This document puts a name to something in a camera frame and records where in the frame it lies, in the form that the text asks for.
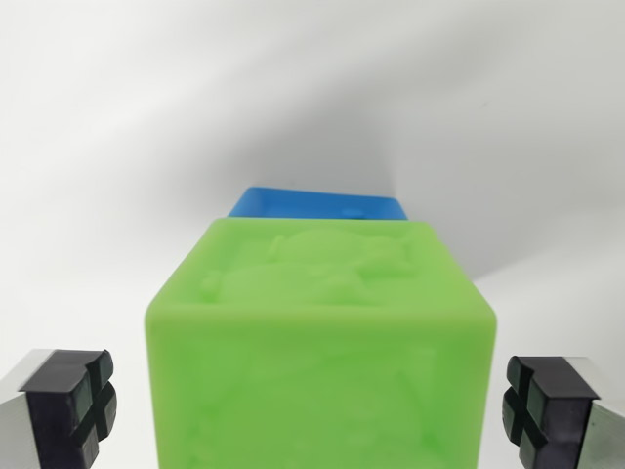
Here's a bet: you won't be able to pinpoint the blue soft cube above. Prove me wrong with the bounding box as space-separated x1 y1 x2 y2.
225 185 409 222

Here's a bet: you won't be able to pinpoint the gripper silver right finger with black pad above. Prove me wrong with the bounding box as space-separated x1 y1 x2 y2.
500 355 625 469

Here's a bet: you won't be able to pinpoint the green soft cube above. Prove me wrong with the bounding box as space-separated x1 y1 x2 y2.
144 217 499 469

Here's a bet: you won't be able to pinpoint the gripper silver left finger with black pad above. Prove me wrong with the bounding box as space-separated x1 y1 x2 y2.
0 347 119 469

